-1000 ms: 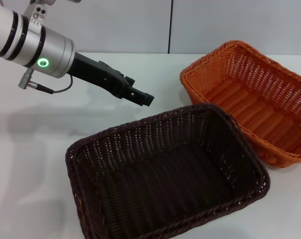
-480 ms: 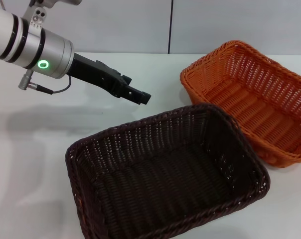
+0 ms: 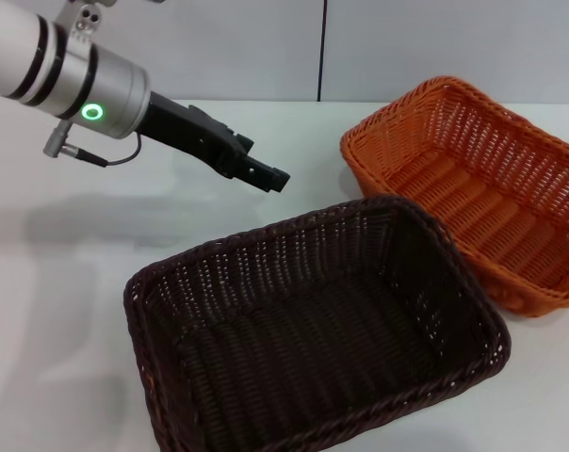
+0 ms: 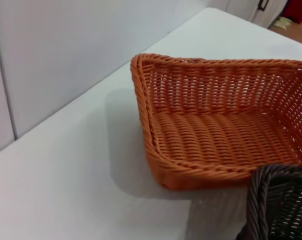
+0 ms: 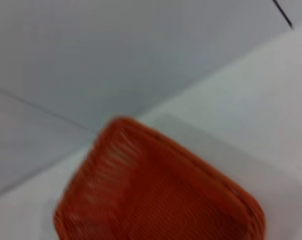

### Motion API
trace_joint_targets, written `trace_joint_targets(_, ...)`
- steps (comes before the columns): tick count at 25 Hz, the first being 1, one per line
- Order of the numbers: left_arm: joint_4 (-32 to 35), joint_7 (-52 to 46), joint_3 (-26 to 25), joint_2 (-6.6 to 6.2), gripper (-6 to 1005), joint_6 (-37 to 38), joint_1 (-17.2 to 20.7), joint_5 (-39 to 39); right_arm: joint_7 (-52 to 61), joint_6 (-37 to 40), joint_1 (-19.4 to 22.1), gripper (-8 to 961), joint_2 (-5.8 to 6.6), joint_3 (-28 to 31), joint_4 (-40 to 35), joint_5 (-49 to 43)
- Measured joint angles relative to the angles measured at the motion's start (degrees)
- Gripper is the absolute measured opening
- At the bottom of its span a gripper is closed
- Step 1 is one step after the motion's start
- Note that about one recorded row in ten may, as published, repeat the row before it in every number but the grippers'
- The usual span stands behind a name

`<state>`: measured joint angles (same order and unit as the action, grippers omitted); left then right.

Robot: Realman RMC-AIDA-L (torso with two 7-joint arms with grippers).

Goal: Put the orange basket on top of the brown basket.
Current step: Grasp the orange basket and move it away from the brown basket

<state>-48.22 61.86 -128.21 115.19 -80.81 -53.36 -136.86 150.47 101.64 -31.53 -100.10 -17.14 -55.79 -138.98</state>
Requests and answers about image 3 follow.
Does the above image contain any grey cable with metal plug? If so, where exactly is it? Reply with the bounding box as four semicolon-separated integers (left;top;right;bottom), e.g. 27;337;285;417
42;120;142;169

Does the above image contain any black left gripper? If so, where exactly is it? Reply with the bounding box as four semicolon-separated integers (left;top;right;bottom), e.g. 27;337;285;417
140;90;292;195

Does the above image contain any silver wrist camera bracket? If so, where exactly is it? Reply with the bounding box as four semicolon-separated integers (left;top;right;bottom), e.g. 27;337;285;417
53;0;121;46

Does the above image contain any orange wicker basket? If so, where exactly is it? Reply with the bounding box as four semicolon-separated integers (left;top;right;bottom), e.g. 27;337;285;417
339;74;569;318

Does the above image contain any dark brown wicker basket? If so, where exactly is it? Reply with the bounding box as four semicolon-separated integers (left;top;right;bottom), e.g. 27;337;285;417
122;195;512;452

